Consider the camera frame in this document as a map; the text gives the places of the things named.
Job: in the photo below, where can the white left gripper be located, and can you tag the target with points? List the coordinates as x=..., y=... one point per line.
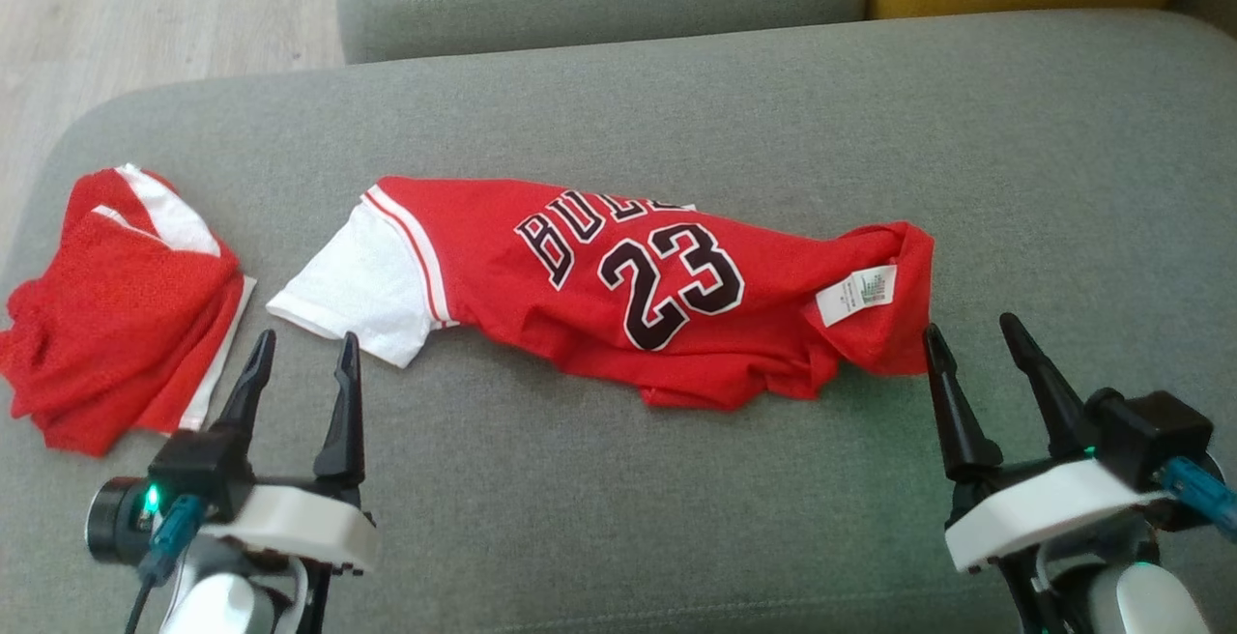
x=300, y=523

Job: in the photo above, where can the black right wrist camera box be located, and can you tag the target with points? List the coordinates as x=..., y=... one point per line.
x=1150, y=431

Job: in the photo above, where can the red Bulls 23 jersey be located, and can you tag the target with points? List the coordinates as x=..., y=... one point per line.
x=541, y=325

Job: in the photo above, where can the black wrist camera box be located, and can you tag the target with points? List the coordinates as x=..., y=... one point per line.
x=1150, y=431
x=193, y=465

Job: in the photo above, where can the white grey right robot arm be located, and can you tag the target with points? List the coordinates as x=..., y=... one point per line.
x=1145, y=605

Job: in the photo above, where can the red shorts with white trim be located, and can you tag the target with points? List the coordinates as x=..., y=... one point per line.
x=116, y=325

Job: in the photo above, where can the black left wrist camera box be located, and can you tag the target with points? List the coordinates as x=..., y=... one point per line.
x=193, y=465

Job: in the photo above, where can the large grey sofa chaise seat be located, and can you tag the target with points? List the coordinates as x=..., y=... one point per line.
x=618, y=479

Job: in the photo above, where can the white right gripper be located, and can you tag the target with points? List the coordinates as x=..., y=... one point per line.
x=1044, y=508

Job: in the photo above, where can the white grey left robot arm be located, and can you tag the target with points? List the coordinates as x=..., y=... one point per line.
x=217, y=610

